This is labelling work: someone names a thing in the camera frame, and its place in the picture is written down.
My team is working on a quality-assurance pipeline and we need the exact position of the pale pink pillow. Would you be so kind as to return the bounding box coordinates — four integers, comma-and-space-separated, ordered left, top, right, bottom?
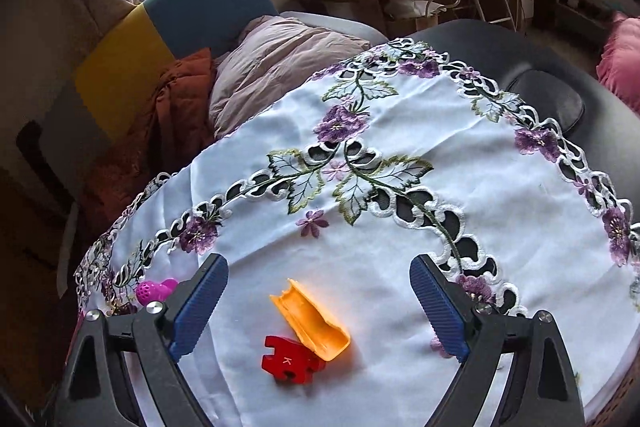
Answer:
207, 16, 373, 138

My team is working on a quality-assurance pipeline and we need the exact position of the red puzzle block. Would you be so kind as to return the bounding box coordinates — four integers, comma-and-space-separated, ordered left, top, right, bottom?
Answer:
261, 334, 327, 384

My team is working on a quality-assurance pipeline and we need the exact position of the pink cushion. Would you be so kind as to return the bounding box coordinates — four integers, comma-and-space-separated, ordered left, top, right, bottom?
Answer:
596, 12, 640, 118

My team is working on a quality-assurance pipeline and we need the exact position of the white embroidered floral tablecloth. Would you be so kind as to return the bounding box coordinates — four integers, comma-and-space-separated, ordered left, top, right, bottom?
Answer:
74, 38, 640, 427

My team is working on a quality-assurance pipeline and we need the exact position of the orange plastic scoop toy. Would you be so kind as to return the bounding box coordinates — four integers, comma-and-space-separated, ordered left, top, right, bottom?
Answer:
269, 278, 352, 362

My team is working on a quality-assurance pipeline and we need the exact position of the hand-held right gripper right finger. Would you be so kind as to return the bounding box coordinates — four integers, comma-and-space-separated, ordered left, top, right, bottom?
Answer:
409, 253, 586, 427

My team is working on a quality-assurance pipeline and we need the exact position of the magenta perforated toy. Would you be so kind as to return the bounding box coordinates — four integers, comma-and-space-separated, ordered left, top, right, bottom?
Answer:
136, 278, 180, 307

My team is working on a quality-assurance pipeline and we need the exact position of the black padded table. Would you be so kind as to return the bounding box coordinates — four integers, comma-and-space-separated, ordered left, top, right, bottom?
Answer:
407, 19, 640, 218

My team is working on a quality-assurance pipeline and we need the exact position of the rust orange blanket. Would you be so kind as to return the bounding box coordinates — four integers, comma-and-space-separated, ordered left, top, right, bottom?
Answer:
82, 48, 216, 218

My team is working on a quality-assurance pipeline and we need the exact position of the black leather cushion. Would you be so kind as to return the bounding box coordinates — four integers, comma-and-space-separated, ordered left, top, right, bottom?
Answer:
500, 69, 586, 138

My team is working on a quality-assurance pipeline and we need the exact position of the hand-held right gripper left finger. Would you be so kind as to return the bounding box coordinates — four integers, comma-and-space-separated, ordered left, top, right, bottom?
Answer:
52, 253, 230, 427

